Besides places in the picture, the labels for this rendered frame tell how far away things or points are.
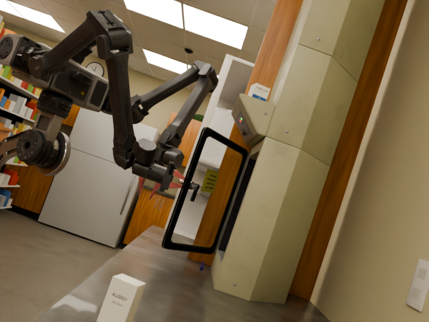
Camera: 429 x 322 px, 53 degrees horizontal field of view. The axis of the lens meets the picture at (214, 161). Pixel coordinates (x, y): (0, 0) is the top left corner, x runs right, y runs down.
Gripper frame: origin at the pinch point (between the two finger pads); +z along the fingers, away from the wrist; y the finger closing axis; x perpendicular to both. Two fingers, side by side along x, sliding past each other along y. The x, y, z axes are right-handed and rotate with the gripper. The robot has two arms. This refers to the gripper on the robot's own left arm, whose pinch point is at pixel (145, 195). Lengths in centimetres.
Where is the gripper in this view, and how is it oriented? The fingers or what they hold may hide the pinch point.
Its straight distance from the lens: 173.0
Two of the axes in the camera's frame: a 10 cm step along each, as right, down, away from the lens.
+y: 9.4, 3.3, 0.2
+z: -3.3, 9.4, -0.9
